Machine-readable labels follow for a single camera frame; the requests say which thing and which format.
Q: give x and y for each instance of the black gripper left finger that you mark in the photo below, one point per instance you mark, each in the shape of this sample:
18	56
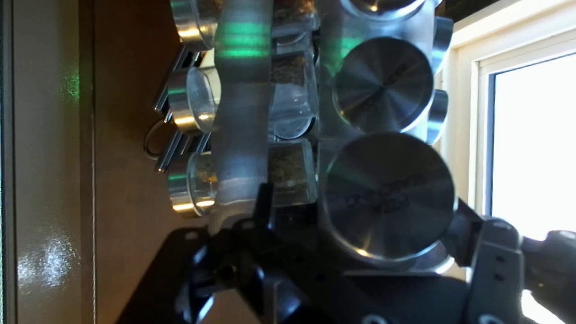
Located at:
239	271

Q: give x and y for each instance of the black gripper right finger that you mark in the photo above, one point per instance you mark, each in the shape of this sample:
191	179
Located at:
509	271

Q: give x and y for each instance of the steel revolving seasoning rack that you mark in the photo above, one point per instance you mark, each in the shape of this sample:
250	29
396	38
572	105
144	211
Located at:
239	119

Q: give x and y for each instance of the steel capped spice jar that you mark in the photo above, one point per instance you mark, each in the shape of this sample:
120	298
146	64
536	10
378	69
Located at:
443	37
191	182
191	100
383	4
439	114
383	83
191	20

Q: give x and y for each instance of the white framed window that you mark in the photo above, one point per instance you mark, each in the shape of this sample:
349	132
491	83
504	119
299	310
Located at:
468	73

